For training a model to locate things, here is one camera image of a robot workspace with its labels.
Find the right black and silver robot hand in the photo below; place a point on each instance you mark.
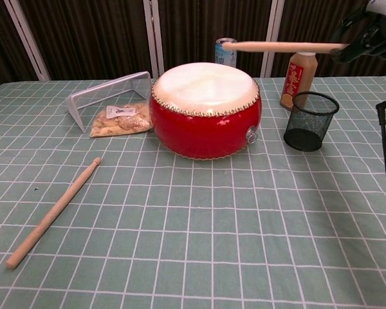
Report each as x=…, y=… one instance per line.
x=366, y=35

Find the wooden drumstick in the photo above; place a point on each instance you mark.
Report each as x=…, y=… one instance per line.
x=276, y=46
x=54, y=210

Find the red drum with white skin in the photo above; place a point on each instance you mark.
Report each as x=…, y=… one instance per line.
x=202, y=112

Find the brown drink bottle white cap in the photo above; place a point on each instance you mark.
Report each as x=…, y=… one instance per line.
x=297, y=80

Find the black mesh pen cup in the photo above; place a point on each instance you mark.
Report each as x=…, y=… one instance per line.
x=308, y=128

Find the blue and white drink can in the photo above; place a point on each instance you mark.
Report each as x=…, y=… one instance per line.
x=226, y=56

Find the green checked tablecloth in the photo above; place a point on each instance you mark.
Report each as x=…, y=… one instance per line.
x=212, y=225

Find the clear bag of snacks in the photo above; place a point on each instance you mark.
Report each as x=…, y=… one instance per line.
x=122, y=120

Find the white partition frame post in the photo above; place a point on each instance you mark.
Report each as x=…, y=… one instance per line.
x=272, y=25
x=29, y=38
x=153, y=35

